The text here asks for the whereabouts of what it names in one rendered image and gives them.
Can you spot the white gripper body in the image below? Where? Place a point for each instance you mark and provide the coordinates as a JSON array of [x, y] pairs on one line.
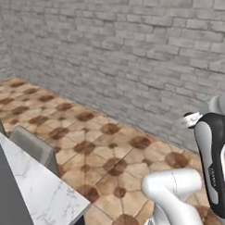
[[186, 122]]

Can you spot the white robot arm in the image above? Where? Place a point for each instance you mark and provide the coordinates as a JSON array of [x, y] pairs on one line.
[[170, 189]]

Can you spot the marble top dining table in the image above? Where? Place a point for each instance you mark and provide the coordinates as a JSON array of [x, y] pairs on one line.
[[37, 195]]

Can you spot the grey chair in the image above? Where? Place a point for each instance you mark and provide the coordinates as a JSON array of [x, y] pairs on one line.
[[32, 145]]

